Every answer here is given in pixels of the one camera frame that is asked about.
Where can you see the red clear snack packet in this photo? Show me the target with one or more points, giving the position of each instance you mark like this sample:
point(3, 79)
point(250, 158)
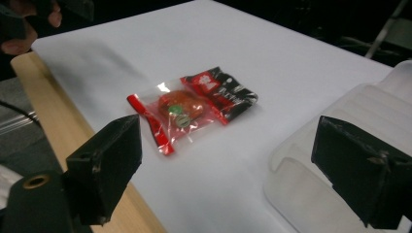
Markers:
point(194, 108)

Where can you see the white table cloth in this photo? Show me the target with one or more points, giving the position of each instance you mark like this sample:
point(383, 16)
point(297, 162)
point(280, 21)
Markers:
point(207, 48)

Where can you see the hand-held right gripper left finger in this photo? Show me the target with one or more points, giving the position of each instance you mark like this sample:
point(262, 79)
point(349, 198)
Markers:
point(103, 168)

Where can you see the metal stand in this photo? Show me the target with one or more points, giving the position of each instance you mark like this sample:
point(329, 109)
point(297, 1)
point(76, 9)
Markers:
point(385, 30)

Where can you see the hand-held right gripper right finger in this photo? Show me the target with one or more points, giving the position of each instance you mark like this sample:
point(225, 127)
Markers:
point(362, 168)

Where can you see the translucent white plastic container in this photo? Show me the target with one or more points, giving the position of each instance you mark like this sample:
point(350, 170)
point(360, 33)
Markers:
point(353, 106)

